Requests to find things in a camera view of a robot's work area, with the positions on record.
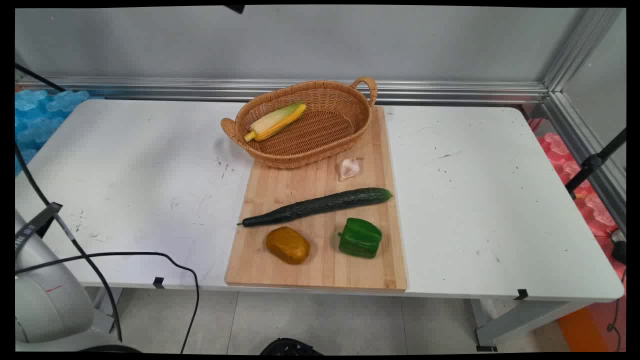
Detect yellow-brown potato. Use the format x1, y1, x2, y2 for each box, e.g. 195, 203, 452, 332
265, 226, 311, 265

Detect long dark green cucumber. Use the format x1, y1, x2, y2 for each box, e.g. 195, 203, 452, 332
237, 187, 394, 228

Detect white garlic bulb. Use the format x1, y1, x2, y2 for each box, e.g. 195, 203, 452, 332
339, 158, 361, 182

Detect green bell pepper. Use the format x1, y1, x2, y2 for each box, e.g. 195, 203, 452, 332
337, 217, 383, 259

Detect yellow corn cob with husk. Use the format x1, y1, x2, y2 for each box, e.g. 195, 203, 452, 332
243, 102, 307, 143

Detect bamboo cutting board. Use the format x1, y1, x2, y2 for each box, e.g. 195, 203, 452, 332
224, 105, 408, 293

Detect black round base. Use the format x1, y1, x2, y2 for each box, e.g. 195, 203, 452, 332
260, 338, 325, 356

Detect pink foam mat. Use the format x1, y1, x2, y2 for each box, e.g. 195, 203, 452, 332
529, 117, 620, 239

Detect grey metal table leg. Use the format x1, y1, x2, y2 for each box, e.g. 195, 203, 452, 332
470, 298, 597, 352

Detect black tripod stand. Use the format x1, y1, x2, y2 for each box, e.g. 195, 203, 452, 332
565, 127, 627, 201

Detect blue foam mat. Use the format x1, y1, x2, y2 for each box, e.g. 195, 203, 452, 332
15, 89, 92, 177

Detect black plug box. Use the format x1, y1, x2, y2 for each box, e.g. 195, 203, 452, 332
610, 229, 627, 265

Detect woven wicker basket with handles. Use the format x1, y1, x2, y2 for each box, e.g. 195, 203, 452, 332
220, 76, 378, 169

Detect horizontal aluminium frame rail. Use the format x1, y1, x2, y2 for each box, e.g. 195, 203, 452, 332
15, 76, 551, 106

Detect thin black cable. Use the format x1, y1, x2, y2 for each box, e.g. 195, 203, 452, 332
15, 251, 201, 355

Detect thick black cable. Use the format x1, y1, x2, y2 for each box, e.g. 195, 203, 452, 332
15, 144, 124, 344

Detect black strap with white print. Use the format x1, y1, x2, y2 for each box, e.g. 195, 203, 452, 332
15, 202, 64, 251

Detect angled aluminium frame post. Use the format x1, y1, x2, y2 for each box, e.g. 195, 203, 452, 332
542, 7, 627, 236

